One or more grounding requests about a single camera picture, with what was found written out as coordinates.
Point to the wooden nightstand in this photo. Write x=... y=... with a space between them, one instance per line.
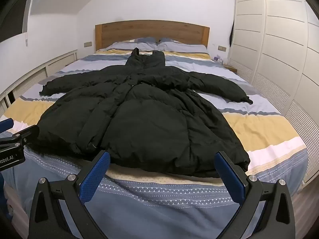
x=230 y=67

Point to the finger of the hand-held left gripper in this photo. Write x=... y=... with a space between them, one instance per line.
x=5 y=125
x=26 y=134

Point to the wooden headboard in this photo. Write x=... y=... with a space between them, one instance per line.
x=149 y=31

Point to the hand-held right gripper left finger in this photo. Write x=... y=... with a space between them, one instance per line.
x=96 y=176

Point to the small purple item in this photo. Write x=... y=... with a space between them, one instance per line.
x=218 y=59

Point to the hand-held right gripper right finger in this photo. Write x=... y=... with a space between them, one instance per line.
x=229 y=176

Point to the blue grey pillow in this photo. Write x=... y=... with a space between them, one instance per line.
x=145 y=39
x=166 y=39

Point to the bed with striped bedding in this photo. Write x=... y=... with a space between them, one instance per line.
x=261 y=127

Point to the wall switch panel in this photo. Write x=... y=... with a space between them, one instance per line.
x=222 y=48
x=88 y=44

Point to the black puffer coat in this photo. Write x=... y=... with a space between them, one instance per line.
x=149 y=119

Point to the white panelled wardrobe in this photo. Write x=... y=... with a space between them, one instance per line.
x=276 y=54

